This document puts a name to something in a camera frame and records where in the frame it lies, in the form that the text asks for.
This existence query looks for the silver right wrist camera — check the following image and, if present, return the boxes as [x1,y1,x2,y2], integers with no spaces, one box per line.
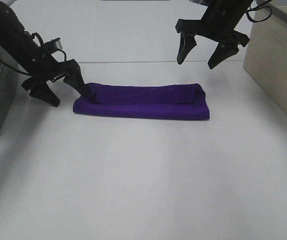
[189,0,211,6]

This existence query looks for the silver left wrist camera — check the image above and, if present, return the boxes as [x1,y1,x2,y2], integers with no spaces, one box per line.
[43,37,63,54]

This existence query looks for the purple towel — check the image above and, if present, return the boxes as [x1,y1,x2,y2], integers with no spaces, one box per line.
[73,82,210,121]

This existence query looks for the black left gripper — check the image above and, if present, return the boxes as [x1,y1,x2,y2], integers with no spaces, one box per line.
[21,37,96,107]

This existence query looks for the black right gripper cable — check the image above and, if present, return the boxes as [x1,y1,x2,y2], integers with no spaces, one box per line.
[244,0,272,24]

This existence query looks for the beige bin with grey rim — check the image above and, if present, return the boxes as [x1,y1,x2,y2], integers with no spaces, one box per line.
[243,0,287,115]

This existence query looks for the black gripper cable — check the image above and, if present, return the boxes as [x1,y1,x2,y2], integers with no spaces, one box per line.
[0,31,68,76]
[244,0,272,24]

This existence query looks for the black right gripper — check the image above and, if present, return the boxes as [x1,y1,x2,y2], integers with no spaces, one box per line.
[175,0,250,70]

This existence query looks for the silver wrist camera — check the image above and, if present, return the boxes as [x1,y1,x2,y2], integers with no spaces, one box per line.
[189,0,211,6]
[43,37,63,54]

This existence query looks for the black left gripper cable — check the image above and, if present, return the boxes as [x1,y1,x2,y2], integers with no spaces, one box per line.
[0,31,68,76]

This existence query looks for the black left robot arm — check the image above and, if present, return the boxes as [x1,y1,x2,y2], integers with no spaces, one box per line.
[0,1,96,107]

